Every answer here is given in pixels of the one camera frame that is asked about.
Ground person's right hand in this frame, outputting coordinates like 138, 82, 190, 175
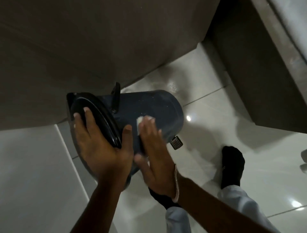
133, 117, 179, 200

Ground person's left hand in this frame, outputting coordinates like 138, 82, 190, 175
73, 107, 134, 191

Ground white wiping cloth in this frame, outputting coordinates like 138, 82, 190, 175
136, 115, 157, 135

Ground dark blue pedal bin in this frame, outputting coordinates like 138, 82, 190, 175
66, 82, 185, 192

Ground person's left forearm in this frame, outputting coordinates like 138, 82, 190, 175
69, 179, 128, 233

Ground person's right forearm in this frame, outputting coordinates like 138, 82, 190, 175
175, 173, 274, 233

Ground black sock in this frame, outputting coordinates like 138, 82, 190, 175
220, 145, 246, 190
148, 186, 182, 211

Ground brown wooden cabinet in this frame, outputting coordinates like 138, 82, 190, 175
0, 0, 220, 132

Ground white trousers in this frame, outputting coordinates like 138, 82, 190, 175
165, 184, 281, 233

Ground dark brown base cabinet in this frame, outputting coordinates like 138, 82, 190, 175
208, 0, 307, 134

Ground grey stone countertop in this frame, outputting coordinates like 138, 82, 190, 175
251, 0, 307, 72

